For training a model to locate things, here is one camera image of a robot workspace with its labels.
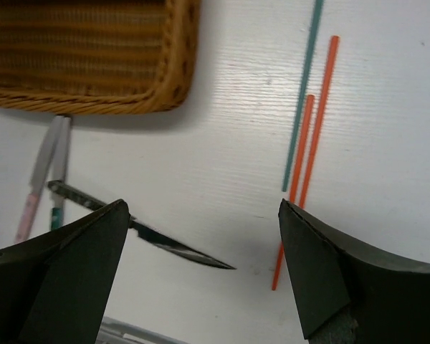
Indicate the pink handled knife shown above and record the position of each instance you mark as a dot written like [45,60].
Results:
[39,175]

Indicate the dark handled knife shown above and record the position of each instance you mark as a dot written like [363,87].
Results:
[144,232]

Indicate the wicker cutlery tray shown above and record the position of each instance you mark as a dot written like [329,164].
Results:
[97,57]

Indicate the aluminium table rail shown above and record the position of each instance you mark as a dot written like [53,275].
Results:
[114,331]

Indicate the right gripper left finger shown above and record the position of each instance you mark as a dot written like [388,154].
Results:
[54,288]

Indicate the short orange chopstick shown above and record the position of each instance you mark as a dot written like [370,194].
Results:
[301,146]

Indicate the teal chopstick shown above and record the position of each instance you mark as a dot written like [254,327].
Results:
[309,52]

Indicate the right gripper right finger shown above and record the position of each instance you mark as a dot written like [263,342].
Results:
[348,291]

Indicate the green handled knife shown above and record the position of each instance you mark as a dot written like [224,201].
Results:
[59,172]

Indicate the long orange chopstick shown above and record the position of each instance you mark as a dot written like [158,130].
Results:
[316,125]

